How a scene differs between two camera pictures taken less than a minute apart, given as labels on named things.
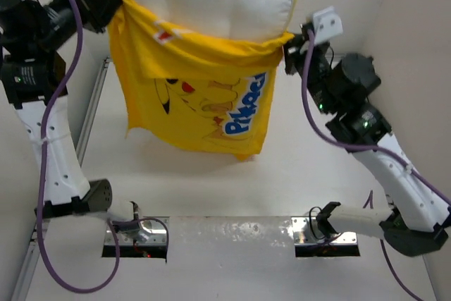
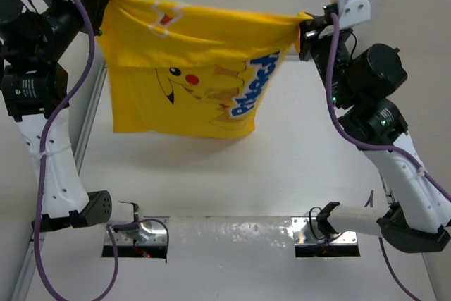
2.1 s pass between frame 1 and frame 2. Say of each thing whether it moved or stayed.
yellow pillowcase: moved
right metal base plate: stayed
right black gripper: moved
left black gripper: stayed
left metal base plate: stayed
